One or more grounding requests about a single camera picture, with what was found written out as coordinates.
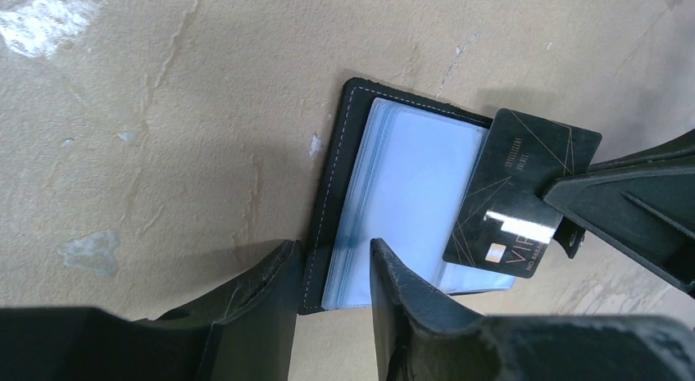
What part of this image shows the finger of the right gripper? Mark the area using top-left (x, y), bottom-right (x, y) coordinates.
top-left (541, 131), bottom-right (694, 296)

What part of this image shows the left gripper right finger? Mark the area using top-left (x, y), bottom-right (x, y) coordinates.
top-left (370, 238), bottom-right (694, 380)

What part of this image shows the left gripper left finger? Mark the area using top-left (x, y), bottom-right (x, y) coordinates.
top-left (1, 240), bottom-right (302, 380)

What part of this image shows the black VIP card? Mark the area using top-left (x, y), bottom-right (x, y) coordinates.
top-left (443, 108), bottom-right (602, 279)

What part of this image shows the black card holder wallet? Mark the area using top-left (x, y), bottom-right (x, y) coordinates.
top-left (298, 78), bottom-right (523, 315)

